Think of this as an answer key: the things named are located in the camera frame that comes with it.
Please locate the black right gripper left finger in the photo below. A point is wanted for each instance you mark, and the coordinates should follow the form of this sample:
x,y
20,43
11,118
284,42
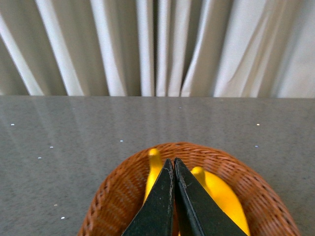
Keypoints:
x,y
155,218

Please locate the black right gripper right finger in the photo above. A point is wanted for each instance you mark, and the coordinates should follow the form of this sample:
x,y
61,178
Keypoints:
x,y
198,214

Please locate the yellow banana basket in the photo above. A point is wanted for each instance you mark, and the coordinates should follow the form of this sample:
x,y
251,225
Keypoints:
x,y
156,165

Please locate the curved yellow banana in basket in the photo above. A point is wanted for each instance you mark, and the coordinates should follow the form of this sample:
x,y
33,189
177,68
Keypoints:
x,y
224,197

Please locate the brown wicker basket right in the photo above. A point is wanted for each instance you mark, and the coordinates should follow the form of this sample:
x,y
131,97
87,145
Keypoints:
x,y
121,194

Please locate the white pleated curtain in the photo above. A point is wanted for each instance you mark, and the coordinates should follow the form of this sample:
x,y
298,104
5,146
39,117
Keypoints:
x,y
205,48

